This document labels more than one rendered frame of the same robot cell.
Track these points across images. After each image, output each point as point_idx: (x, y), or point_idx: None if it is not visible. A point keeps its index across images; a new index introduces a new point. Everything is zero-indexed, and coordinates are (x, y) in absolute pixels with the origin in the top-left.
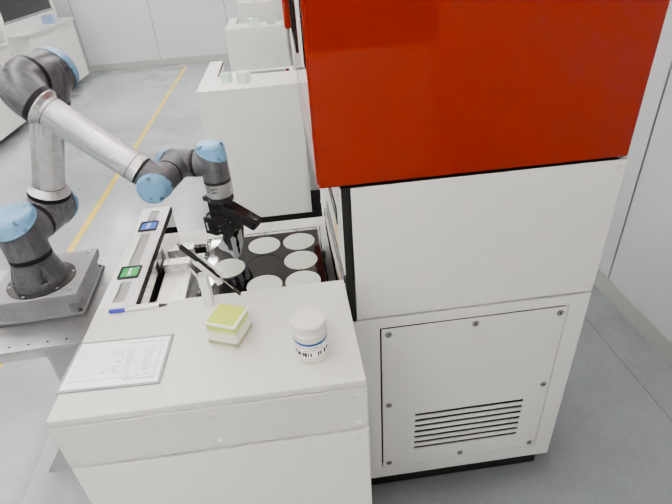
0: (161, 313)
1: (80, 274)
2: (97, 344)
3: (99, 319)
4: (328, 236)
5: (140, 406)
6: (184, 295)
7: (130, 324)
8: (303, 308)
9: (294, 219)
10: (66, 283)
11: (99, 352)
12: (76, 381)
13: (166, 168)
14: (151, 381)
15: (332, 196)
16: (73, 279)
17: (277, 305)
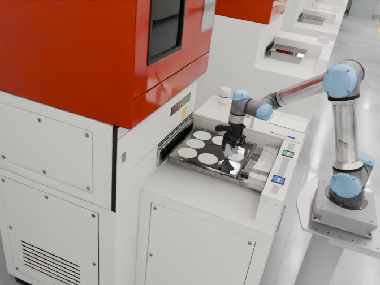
0: (272, 130)
1: (321, 189)
2: (297, 130)
3: (298, 138)
4: (164, 156)
5: (280, 112)
6: (259, 158)
7: (285, 132)
8: (216, 112)
9: (162, 196)
10: (327, 185)
11: (296, 127)
12: (302, 123)
13: (267, 95)
14: (276, 115)
15: (185, 96)
16: (324, 188)
17: (225, 116)
